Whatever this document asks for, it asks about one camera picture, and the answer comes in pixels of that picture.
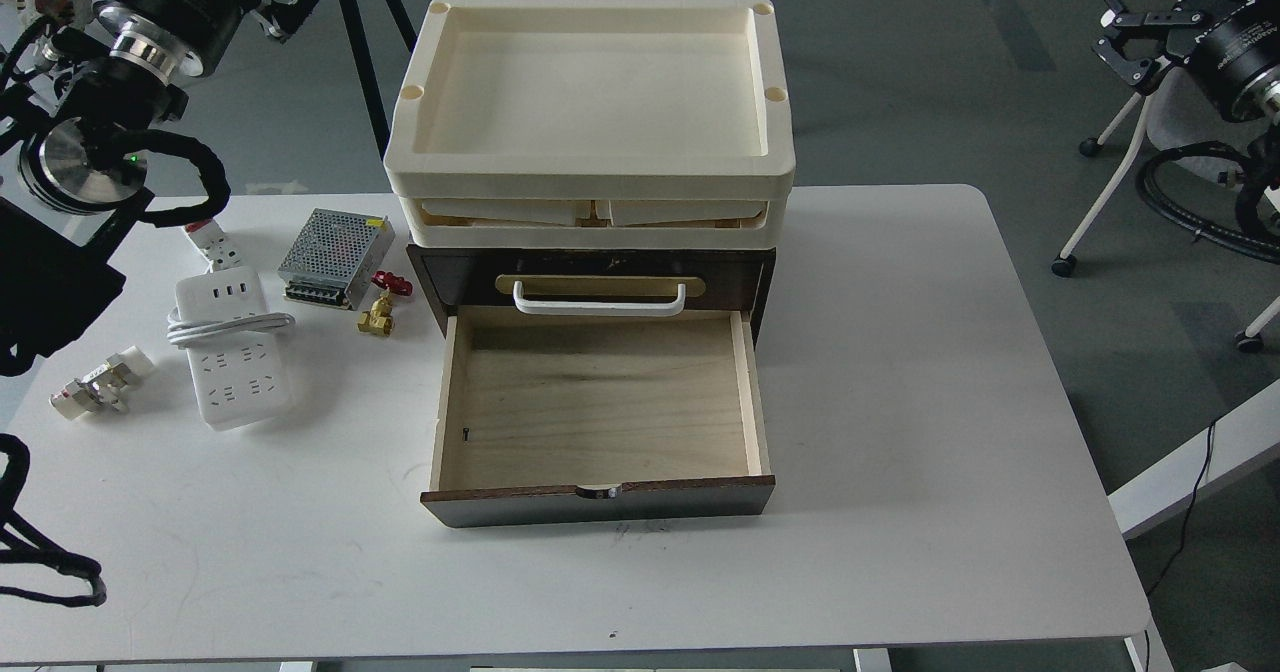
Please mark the silver metal power supply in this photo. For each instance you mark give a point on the silver metal power supply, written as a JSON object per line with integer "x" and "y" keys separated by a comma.
{"x": 331, "y": 262}

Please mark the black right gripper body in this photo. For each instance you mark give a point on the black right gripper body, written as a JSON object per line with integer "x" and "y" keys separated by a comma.
{"x": 1140, "y": 47}

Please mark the white power strip with cable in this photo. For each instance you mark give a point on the white power strip with cable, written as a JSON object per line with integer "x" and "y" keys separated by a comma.
{"x": 233, "y": 347}

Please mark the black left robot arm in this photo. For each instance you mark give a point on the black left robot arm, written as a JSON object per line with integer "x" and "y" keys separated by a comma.
{"x": 86, "y": 118}

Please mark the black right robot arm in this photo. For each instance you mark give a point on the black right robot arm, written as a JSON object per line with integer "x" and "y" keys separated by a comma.
{"x": 1230, "y": 49}

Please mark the white drawer handle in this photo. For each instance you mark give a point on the white drawer handle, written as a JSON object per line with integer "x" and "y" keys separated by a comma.
{"x": 599, "y": 307}

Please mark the white frame grey chair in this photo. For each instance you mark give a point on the white frame grey chair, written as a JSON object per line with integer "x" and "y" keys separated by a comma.
{"x": 1174, "y": 127}

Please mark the white red circuit breaker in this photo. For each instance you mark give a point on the white red circuit breaker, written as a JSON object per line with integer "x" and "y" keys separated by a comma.
{"x": 218, "y": 250}

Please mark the small white metal connector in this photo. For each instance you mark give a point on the small white metal connector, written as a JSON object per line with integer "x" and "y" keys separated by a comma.
{"x": 103, "y": 387}

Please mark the cream stacked plastic tray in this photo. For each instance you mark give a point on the cream stacked plastic tray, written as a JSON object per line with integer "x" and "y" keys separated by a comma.
{"x": 594, "y": 124}

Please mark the open wooden drawer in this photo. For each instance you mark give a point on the open wooden drawer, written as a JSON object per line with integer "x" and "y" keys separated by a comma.
{"x": 564, "y": 419}

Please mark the brass valve red handle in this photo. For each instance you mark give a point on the brass valve red handle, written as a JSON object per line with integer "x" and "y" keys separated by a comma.
{"x": 378, "y": 320}

